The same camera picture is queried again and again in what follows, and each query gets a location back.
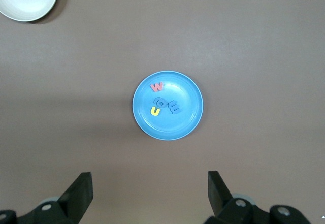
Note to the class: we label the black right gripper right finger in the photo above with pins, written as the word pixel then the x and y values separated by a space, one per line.
pixel 221 201

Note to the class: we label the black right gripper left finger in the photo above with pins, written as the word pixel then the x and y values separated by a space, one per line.
pixel 76 201

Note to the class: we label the blue foam lowercase m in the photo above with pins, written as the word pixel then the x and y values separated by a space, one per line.
pixel 175 106

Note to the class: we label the yellow foam lowercase u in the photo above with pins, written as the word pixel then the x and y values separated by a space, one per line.
pixel 155 111

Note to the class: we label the blue foam lowercase a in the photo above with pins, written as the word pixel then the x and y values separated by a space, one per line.
pixel 160 102

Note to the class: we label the red foam lowercase w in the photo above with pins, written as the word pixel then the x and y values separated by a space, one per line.
pixel 156 87

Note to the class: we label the blue plate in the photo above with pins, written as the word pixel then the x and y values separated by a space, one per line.
pixel 185 122

